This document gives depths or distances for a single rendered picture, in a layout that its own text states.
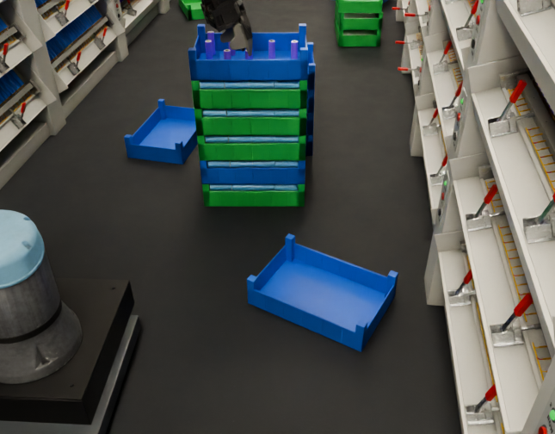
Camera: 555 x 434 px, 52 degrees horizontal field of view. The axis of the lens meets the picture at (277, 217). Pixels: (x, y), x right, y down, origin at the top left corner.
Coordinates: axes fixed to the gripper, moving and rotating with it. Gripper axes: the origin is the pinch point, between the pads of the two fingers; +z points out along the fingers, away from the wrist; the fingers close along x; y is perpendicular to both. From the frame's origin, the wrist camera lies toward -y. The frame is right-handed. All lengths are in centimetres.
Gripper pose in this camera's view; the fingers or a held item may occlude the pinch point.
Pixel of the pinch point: (247, 46)
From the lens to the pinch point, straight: 151.7
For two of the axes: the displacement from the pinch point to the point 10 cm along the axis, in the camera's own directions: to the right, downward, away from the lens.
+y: -8.4, 5.0, -2.2
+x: 4.9, 5.2, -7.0
